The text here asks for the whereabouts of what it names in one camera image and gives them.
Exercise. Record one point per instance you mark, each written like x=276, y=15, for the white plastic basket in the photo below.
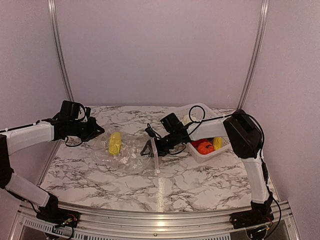
x=206, y=131

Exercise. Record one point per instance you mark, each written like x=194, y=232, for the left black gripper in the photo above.
x=93, y=128

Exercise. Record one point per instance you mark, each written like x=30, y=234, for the fake orange tomato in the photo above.
x=205, y=148

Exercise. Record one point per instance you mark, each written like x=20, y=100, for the fake white cauliflower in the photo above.
x=187, y=119

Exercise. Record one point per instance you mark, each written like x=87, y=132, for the clear zip top bag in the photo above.
x=129, y=160

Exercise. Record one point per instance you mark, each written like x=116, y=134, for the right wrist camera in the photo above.
x=151, y=132

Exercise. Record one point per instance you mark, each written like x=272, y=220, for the aluminium frame post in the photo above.
x=258, y=42
x=59, y=50

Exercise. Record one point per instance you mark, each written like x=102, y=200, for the front aluminium frame rail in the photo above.
x=106, y=224

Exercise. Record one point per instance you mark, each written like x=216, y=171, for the fake red pepper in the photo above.
x=196, y=143

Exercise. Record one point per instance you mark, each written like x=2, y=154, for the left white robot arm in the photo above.
x=13, y=141

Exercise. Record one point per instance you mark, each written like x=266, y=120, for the right aluminium frame post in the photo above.
x=258, y=42

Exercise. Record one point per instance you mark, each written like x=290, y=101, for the left aluminium frame post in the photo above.
x=59, y=50

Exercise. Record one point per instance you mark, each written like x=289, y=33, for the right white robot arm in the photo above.
x=247, y=140

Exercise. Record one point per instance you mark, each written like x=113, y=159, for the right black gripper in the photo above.
x=148, y=143

